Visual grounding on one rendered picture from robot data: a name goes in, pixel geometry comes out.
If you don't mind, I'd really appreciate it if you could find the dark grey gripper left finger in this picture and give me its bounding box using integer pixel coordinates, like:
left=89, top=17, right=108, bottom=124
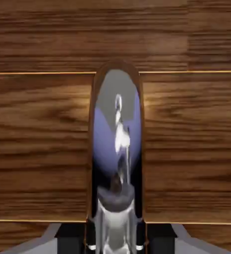
left=0, top=222, right=89, bottom=254

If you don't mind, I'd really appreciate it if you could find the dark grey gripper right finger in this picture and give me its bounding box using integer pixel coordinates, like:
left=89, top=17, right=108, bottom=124
left=144, top=222, right=231, bottom=254

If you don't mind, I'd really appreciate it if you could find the curved shiny metal handle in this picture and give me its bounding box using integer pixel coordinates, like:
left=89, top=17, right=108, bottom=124
left=86, top=59, right=146, bottom=254

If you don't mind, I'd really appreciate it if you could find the brown wooden cabinet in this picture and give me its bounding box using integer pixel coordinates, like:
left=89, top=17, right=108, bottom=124
left=0, top=0, right=231, bottom=254

